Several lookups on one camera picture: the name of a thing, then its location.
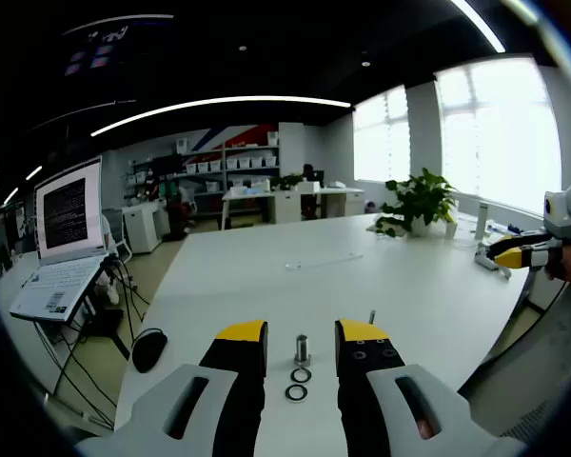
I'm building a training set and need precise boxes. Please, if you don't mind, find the large threaded steel stud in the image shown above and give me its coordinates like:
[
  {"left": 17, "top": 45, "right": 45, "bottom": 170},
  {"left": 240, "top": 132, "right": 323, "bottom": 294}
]
[{"left": 292, "top": 333, "right": 314, "bottom": 367}]

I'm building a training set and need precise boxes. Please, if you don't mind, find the grey mesh office chair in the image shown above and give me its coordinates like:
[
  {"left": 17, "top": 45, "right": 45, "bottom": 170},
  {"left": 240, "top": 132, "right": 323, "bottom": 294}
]
[{"left": 456, "top": 280, "right": 571, "bottom": 439}]

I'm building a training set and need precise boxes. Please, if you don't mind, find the white power strip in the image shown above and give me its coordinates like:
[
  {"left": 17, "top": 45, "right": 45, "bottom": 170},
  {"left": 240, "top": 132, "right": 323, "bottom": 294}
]
[{"left": 474, "top": 242, "right": 513, "bottom": 280}]

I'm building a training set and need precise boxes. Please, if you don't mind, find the shelving with white bins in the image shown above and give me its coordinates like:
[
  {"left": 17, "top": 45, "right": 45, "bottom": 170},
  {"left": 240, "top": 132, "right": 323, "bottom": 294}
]
[{"left": 123, "top": 137, "right": 282, "bottom": 220}]

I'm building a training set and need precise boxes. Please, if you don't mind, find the white cabinet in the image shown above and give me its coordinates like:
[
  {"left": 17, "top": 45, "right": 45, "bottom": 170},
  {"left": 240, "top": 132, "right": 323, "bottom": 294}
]
[{"left": 122, "top": 202, "right": 166, "bottom": 253}]

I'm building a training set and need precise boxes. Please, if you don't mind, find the white laptop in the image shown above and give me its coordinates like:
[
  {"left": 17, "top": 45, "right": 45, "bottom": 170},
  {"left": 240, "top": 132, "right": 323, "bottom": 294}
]
[{"left": 9, "top": 154, "right": 109, "bottom": 323}]

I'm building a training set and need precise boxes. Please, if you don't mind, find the white office desk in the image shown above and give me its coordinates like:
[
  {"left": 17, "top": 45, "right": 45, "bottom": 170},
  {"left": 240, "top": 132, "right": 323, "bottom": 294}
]
[{"left": 220, "top": 185, "right": 366, "bottom": 230}]

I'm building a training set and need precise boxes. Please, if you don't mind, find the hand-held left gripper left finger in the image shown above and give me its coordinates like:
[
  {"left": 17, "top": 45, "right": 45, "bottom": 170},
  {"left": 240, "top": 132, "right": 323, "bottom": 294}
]
[{"left": 75, "top": 319, "right": 270, "bottom": 457}]

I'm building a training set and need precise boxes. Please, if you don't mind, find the green potted plant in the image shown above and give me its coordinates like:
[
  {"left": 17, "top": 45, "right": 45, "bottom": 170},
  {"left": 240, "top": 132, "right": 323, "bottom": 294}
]
[{"left": 374, "top": 167, "right": 460, "bottom": 238}]

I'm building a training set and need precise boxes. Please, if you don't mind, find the white upright box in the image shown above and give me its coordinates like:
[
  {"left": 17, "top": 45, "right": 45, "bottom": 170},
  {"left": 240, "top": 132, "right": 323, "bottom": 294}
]
[{"left": 474, "top": 200, "right": 489, "bottom": 242}]

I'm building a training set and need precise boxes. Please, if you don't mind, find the black laptop stand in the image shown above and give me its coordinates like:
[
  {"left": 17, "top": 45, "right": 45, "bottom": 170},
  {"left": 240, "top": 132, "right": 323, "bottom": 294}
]
[{"left": 30, "top": 254, "right": 139, "bottom": 396}]

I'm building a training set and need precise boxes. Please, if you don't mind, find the black cable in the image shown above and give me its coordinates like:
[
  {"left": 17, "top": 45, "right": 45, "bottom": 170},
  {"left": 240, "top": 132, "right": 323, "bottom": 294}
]
[{"left": 107, "top": 256, "right": 149, "bottom": 332}]

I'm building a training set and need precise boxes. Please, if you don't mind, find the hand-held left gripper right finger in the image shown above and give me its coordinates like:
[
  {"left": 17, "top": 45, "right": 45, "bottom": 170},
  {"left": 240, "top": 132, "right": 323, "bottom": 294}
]
[{"left": 333, "top": 317, "right": 527, "bottom": 457}]

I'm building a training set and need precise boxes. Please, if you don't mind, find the long ceiling light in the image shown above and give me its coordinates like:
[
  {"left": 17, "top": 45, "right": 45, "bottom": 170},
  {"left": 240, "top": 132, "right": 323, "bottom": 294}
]
[{"left": 89, "top": 96, "right": 353, "bottom": 138}]

